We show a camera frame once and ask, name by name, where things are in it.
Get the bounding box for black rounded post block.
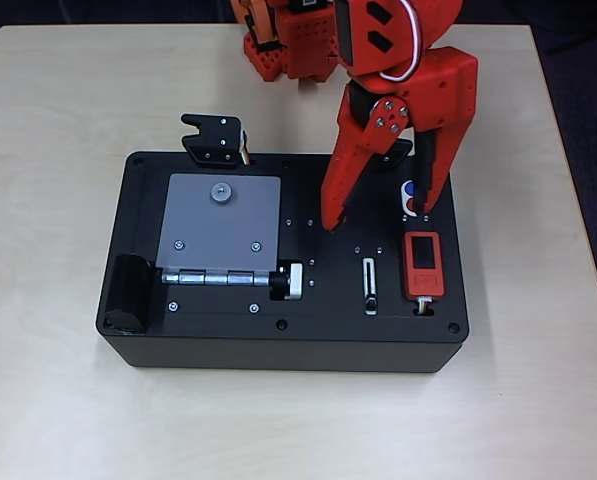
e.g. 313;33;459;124
101;253;154;335

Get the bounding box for red display module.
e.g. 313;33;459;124
401;231;448;301

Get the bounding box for silver metal hinge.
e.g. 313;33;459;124
160;268;272;287

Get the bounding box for black task board box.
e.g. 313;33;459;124
95;149;468;376

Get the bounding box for grey round door knob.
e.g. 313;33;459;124
209;181;234;205

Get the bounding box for white latch block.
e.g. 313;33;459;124
283;261;305;301

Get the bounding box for grey hinged door plate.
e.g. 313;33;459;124
156;173;283;274

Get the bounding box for blue and red buttons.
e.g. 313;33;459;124
399;178;424;218

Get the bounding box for black round plug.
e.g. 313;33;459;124
268;271;290;301

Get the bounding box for black cable holder bracket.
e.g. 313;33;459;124
180;113;244;169
375;138;415;170

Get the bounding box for white servo cable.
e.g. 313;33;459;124
377;0;425;82

